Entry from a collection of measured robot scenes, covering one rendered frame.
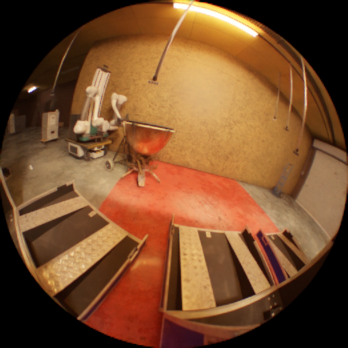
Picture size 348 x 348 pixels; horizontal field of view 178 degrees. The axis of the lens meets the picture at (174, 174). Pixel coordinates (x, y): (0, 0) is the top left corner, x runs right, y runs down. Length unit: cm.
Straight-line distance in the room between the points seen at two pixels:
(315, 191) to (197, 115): 572
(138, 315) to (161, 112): 275
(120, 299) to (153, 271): 32
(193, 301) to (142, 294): 31
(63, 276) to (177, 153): 255
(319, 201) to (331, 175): 119
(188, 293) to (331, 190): 595
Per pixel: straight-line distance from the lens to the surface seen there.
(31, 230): 112
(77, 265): 82
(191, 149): 250
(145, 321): 86
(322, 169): 629
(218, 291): 97
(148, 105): 249
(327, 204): 607
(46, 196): 138
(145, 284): 85
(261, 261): 125
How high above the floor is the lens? 84
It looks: 24 degrees down
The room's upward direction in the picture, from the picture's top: 16 degrees clockwise
